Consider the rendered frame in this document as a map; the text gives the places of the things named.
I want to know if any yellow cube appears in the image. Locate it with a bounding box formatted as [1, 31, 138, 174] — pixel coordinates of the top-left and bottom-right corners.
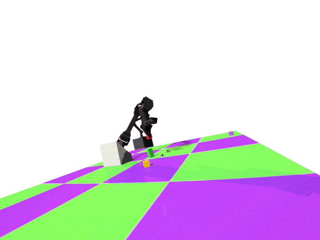
[143, 160, 150, 168]

